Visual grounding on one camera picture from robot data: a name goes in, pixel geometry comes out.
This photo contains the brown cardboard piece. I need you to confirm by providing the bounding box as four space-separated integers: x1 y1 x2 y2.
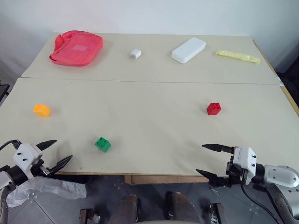
123 175 211 185

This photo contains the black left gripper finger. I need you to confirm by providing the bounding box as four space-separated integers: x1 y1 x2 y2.
47 154 73 175
37 140 57 151

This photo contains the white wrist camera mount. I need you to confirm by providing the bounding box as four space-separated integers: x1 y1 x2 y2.
13 143 43 181
233 146 258 178

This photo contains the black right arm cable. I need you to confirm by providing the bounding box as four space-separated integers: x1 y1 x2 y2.
240 183 282 224

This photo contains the red toy brick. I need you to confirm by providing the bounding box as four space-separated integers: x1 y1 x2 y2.
206 102 222 116

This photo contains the crumpled white plastic sheet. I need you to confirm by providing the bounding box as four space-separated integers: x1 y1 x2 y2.
6 175 87 208

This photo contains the white charger plug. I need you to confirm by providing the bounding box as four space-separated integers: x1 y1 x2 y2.
127 49 142 60

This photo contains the red fabric zip pouch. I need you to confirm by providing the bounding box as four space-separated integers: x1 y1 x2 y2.
49 30 104 67

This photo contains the green toy brick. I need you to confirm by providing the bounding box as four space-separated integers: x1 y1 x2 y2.
94 136 112 153

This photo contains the dark metal bracket shape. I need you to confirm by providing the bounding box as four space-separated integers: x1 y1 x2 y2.
208 203 225 224
79 207 101 224

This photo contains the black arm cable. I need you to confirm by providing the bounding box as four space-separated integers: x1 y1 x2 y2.
0 139 22 151
240 183 282 224

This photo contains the orange toy brick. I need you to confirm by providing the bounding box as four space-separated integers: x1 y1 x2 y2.
32 104 51 118

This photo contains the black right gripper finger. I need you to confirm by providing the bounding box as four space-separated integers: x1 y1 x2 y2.
201 143 235 154
195 168 229 188

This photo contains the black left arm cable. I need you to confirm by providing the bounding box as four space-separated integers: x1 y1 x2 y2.
0 139 22 151

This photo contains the dark brown rounded shape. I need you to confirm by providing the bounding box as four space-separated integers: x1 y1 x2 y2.
114 194 139 224
165 191 196 224

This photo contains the yellow plastic packet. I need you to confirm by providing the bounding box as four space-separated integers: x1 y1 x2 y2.
214 49 261 65

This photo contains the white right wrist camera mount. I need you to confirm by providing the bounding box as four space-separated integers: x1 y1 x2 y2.
233 146 258 178

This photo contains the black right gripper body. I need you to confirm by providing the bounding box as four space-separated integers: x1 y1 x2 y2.
225 154 249 188

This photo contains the black object beside table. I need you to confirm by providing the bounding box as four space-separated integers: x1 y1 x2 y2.
0 81 11 106

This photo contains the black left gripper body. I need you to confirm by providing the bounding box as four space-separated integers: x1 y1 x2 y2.
30 159 51 177

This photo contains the white plastic rectangular box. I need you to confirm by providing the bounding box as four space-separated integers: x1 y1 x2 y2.
171 37 206 64

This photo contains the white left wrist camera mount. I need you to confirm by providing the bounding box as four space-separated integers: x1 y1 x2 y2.
13 143 43 181

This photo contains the beige paper table cover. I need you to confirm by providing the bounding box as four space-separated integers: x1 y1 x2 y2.
21 32 285 86
0 77 299 176

